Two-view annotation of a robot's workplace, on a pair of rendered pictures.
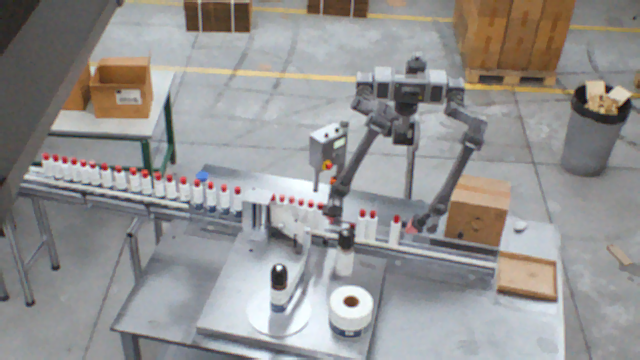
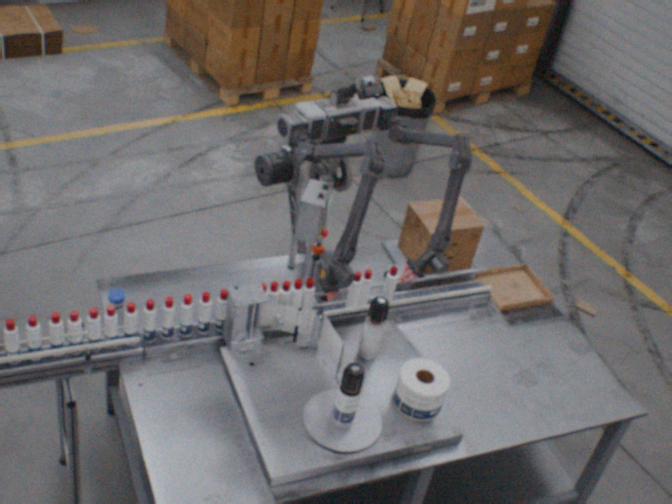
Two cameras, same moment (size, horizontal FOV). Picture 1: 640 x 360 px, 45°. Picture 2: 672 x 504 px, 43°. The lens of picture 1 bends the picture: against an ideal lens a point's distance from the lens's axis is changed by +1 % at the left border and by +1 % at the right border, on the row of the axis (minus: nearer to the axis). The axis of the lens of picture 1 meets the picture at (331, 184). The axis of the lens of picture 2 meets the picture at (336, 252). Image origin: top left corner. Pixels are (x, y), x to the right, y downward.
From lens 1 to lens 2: 1.94 m
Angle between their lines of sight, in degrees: 30
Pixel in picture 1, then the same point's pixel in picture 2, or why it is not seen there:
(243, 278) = (272, 400)
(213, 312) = (276, 453)
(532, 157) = not seen: hidden behind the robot
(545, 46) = (299, 50)
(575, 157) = (391, 160)
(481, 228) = (456, 254)
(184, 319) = (242, 477)
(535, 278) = (520, 287)
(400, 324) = (454, 382)
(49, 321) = not seen: outside the picture
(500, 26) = (254, 36)
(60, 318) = not seen: outside the picture
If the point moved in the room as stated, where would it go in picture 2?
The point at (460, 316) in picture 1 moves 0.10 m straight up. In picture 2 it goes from (494, 351) to (500, 335)
